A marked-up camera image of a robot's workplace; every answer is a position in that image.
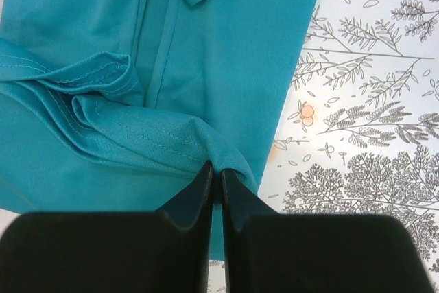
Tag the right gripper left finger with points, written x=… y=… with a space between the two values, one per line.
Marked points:
x=166 y=250

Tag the teal t shirt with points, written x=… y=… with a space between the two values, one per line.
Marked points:
x=115 y=105

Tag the floral patterned table mat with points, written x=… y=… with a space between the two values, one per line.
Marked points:
x=351 y=137

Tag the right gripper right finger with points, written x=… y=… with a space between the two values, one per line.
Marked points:
x=266 y=251

